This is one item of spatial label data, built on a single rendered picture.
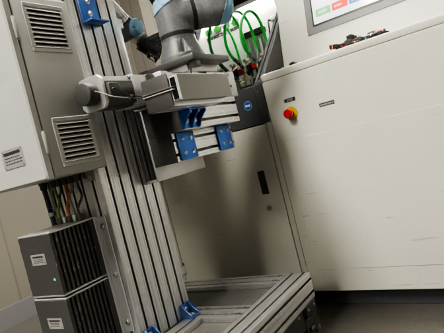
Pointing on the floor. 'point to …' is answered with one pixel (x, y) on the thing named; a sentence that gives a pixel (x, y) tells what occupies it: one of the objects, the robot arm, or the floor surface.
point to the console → (366, 154)
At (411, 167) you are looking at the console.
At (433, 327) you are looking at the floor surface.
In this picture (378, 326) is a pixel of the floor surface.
